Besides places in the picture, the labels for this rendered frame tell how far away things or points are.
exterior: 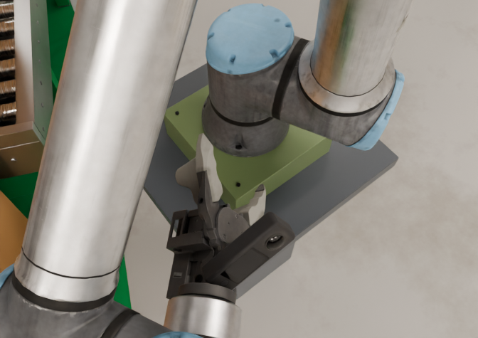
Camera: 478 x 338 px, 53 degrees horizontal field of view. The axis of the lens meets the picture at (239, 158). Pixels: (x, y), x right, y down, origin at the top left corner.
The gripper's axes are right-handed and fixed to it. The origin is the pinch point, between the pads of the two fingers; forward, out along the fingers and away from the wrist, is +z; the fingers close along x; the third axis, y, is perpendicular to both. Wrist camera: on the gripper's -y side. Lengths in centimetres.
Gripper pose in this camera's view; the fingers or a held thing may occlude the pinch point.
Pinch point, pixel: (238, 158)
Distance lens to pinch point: 67.0
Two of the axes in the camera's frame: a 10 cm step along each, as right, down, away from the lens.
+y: -8.2, 2.1, 5.3
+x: 5.6, 4.9, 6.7
